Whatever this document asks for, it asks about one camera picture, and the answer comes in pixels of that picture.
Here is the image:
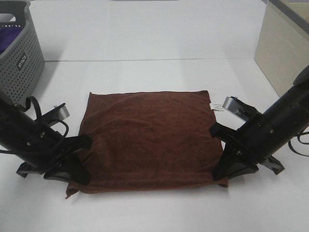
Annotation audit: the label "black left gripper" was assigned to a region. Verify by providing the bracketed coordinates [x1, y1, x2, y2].
[16, 122, 93, 185]

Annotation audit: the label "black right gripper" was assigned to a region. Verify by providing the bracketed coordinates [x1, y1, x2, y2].
[209, 114, 294, 181]

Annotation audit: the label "brown towel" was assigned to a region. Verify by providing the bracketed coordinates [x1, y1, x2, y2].
[66, 90, 223, 196]

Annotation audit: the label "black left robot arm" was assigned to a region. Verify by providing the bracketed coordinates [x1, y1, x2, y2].
[0, 96, 93, 185]

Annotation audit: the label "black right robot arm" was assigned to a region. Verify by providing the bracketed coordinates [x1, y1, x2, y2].
[209, 68, 309, 181]

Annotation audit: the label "white towel care label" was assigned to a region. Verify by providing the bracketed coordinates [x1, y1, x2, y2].
[210, 103, 224, 111]

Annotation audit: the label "grey perforated plastic basket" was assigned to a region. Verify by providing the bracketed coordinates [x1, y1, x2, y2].
[0, 0, 45, 106]

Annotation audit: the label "beige cabinet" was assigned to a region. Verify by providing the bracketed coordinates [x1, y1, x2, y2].
[254, 0, 309, 96]

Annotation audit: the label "purple towel in basket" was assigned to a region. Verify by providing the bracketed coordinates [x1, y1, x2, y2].
[0, 27, 22, 54]

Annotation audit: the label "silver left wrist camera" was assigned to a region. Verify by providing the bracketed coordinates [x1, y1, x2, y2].
[42, 103, 70, 126]

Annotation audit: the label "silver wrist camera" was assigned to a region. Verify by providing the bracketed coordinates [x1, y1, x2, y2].
[42, 103, 70, 126]
[223, 97, 257, 121]

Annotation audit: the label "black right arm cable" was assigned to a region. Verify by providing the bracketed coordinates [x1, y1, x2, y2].
[287, 128, 309, 155]

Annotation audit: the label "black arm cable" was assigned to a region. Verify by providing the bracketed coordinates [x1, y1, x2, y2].
[0, 96, 70, 155]
[287, 128, 309, 155]

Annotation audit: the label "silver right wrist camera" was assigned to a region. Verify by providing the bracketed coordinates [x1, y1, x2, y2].
[223, 97, 257, 121]

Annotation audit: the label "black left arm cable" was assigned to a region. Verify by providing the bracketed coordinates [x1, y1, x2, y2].
[0, 96, 70, 155]

